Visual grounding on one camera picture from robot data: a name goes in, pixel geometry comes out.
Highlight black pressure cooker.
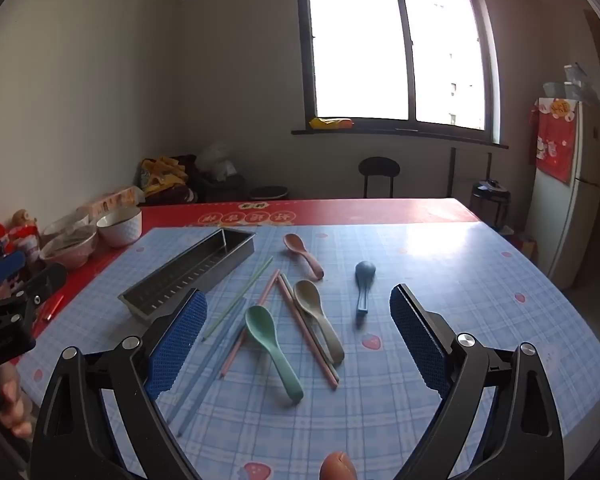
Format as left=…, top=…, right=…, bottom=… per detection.
left=469, top=178, right=511, bottom=229

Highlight grey bowl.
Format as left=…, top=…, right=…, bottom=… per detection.
left=42, top=212, right=91, bottom=241

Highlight blue spoon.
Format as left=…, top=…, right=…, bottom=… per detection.
left=354, top=260, right=378, bottom=316

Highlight dark framed window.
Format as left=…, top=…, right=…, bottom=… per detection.
left=291, top=0, right=510, bottom=150

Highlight clear plastic containers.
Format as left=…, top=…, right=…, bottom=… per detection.
left=542, top=62, right=597, bottom=107

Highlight white dimpled bowl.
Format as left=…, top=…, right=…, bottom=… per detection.
left=96, top=207, right=144, bottom=249

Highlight person's left hand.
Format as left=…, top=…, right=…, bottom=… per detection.
left=0, top=362, right=35, bottom=438

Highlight yellow packet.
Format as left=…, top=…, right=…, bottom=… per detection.
left=309, top=117, right=354, bottom=130

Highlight pale printed box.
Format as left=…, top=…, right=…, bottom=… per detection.
left=77, top=186, right=142, bottom=217

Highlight green spoon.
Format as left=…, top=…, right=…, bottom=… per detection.
left=244, top=304, right=305, bottom=404

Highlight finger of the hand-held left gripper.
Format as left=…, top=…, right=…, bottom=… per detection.
left=0, top=250, right=28, bottom=288
left=20, top=262, right=68, bottom=311

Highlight dark folding frame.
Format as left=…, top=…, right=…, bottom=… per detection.
left=447, top=147, right=494, bottom=199

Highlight blue chopstick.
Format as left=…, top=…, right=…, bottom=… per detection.
left=166, top=325, right=248, bottom=423
left=176, top=332, right=251, bottom=437

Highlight person's right hand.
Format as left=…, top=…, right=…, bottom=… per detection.
left=320, top=451, right=356, bottom=480

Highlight blue plaid table mat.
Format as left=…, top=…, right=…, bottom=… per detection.
left=16, top=221, right=600, bottom=480

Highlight yellow printed bag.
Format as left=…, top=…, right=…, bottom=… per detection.
left=140, top=157, right=197, bottom=204

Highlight white plastic bag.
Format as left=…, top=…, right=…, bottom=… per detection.
left=195, top=142, right=239, bottom=182

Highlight pink spoon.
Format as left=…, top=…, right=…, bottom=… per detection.
left=283, top=233, right=325, bottom=281

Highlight green chopstick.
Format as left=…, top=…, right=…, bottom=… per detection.
left=202, top=256, right=275, bottom=342

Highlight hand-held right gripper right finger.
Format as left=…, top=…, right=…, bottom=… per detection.
left=389, top=283, right=566, bottom=480

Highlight white refrigerator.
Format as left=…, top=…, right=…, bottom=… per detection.
left=524, top=97, right=600, bottom=289

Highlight patterned ceramic bowl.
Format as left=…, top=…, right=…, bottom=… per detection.
left=39, top=230, right=99, bottom=269

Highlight red printed cloth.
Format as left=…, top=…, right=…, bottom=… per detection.
left=529, top=97, right=579, bottom=184

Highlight beige chopstick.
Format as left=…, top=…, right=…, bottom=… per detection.
left=282, top=274, right=341, bottom=383

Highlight black round-back chair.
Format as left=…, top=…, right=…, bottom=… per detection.
left=358, top=156, right=400, bottom=199

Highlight beige spoon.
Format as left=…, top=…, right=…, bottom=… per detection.
left=293, top=279, right=346, bottom=366

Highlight metal utensil tray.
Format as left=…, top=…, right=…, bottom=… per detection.
left=119, top=227, right=257, bottom=322

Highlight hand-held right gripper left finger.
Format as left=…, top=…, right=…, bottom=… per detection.
left=30, top=287, right=208, bottom=480

